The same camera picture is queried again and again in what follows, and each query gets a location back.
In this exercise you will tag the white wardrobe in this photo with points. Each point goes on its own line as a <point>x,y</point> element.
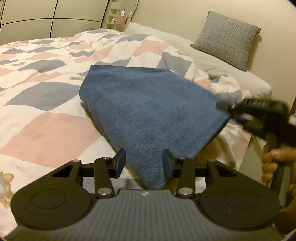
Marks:
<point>36,19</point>

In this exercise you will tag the white pillow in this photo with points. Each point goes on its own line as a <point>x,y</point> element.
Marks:
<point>210,64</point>

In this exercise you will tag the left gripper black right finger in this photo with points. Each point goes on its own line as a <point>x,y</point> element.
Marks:
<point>182,168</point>

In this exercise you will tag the vanity table with mirror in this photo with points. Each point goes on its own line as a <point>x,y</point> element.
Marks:
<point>119,14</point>

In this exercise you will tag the grey cushion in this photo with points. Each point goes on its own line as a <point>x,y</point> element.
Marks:
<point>227,39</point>

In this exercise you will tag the person's right hand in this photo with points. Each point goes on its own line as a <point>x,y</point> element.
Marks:
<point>273,157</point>

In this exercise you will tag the blue denim jeans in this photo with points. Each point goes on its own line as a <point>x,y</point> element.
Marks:
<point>145,111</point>

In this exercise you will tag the pink grey checkered quilt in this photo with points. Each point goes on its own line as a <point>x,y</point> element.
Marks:
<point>43,123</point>

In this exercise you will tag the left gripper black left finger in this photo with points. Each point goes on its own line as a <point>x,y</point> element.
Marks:
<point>106,168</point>

